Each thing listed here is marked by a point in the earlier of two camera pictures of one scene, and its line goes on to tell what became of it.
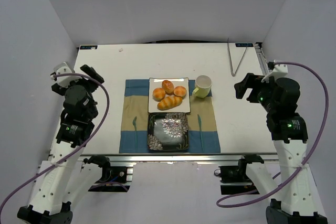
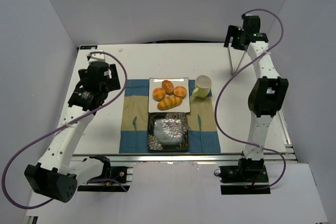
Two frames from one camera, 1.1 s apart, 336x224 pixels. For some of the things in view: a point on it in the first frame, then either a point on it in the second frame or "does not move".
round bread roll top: x=168 y=86 does not move
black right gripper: x=250 y=87 -> x=232 y=35
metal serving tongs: x=228 y=44 does not move
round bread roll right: x=180 y=91 does not move
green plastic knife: x=200 y=123 does not move
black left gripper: x=89 y=77 -> x=114 y=77
